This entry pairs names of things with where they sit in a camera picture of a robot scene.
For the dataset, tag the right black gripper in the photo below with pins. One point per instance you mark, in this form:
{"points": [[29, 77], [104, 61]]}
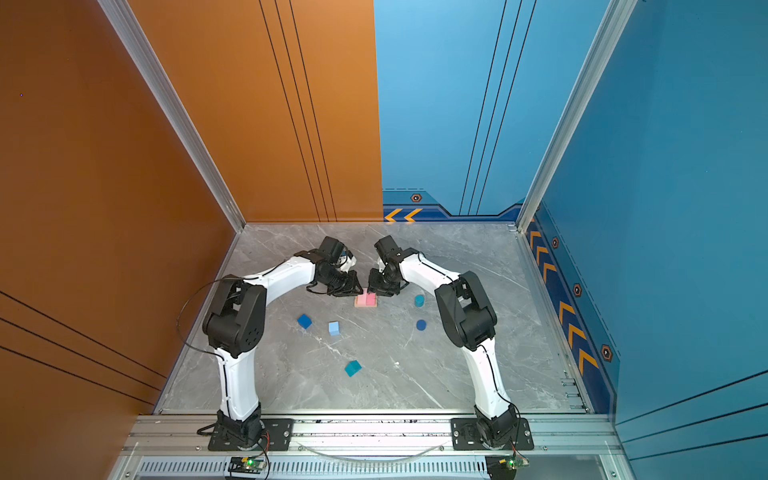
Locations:
{"points": [[374, 287]]}

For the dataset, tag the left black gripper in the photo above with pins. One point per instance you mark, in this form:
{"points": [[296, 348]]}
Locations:
{"points": [[352, 287]]}

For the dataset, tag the engraved wood plank block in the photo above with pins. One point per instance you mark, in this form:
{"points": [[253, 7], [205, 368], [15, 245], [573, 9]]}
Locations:
{"points": [[366, 305]]}

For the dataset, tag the light blue cube block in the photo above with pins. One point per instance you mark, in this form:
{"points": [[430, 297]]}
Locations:
{"points": [[333, 328]]}

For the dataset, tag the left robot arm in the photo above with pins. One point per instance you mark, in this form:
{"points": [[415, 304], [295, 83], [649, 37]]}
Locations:
{"points": [[235, 323]]}

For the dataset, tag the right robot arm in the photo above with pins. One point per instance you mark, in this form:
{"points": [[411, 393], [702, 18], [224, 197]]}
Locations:
{"points": [[469, 321]]}

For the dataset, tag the dark blue cube block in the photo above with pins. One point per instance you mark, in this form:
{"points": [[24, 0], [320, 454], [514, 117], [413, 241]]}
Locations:
{"points": [[304, 321]]}

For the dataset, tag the teal cube block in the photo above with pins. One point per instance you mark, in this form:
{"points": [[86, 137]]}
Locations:
{"points": [[352, 368]]}

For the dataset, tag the left green circuit board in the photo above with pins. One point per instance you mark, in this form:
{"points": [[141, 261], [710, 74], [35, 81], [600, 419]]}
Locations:
{"points": [[248, 467]]}

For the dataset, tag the green circuit board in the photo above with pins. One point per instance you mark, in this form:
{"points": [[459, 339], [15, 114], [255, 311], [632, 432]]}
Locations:
{"points": [[248, 467], [505, 467]]}

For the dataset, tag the right green circuit board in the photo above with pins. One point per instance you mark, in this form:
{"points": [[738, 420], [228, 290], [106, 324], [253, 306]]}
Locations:
{"points": [[505, 467]]}

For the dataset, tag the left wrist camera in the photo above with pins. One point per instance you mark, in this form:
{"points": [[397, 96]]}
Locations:
{"points": [[346, 261]]}

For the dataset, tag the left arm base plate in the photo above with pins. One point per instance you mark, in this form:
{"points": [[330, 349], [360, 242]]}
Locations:
{"points": [[271, 435]]}

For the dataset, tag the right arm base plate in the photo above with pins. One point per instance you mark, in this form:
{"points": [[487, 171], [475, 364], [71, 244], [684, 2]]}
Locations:
{"points": [[472, 434]]}

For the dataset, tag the aluminium front rail frame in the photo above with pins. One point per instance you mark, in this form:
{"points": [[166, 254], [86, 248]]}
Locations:
{"points": [[373, 445]]}

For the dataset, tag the left aluminium corner post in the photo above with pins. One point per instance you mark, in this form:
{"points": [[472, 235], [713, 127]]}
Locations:
{"points": [[126, 25]]}

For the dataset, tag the aluminium corner post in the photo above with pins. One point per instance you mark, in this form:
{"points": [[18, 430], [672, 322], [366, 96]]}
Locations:
{"points": [[126, 25], [608, 34]]}

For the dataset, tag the right aluminium corner post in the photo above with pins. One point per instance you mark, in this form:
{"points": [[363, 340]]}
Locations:
{"points": [[608, 34]]}

